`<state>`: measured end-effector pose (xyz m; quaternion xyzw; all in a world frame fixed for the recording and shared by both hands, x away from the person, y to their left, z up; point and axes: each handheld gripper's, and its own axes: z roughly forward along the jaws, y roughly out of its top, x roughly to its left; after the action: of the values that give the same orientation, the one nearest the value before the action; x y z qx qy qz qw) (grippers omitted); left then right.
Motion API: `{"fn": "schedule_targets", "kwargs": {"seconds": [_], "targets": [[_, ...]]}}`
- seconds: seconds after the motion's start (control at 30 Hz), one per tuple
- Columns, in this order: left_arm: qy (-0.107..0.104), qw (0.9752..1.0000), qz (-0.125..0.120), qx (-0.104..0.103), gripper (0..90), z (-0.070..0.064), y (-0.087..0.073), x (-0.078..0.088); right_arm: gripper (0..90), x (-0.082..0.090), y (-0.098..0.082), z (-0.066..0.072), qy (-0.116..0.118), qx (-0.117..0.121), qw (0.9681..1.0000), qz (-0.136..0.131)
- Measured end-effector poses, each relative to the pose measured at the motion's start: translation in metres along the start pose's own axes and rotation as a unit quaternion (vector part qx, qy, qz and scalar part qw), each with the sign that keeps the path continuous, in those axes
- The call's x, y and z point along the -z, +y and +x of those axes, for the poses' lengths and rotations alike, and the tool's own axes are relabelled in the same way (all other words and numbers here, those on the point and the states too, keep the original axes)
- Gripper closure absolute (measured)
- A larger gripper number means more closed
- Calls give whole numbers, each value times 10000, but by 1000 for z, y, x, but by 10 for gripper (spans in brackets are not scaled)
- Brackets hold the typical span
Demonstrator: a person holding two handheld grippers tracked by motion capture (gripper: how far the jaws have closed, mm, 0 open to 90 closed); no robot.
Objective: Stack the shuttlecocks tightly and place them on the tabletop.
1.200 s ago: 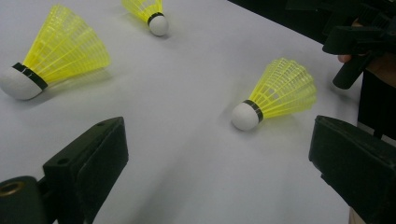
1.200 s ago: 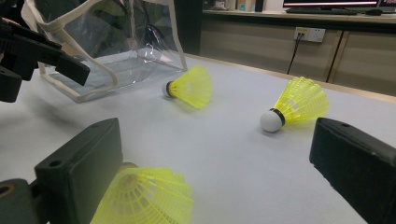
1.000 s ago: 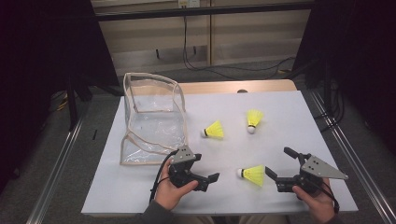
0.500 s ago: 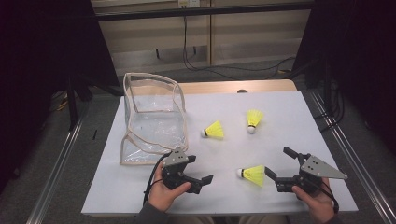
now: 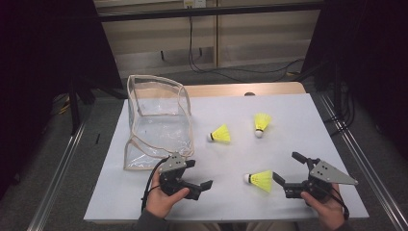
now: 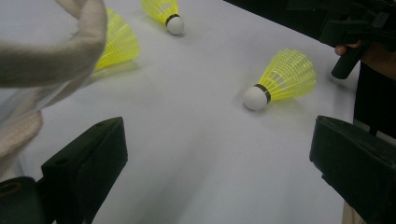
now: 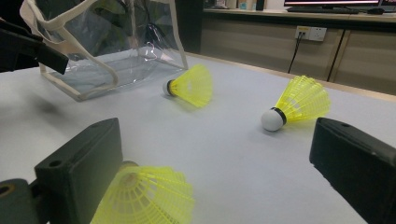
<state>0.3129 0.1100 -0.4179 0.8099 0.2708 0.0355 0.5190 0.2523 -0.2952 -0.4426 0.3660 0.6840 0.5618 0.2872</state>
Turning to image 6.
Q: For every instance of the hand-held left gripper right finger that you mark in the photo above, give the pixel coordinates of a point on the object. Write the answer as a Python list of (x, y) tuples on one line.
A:
[(361, 168)]

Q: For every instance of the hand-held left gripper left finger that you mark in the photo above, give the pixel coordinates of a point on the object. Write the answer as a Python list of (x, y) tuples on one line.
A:
[(84, 168)]

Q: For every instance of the yellow plastic shuttlecock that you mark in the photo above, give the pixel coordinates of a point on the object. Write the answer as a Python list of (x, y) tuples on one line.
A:
[(162, 11), (286, 77), (121, 43)]

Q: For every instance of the clear plastic zipper bag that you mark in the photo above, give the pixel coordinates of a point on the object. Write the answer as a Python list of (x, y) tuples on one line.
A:
[(46, 62)]

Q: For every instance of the white table sheet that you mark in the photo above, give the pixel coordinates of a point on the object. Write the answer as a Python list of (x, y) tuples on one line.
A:
[(202, 140)]

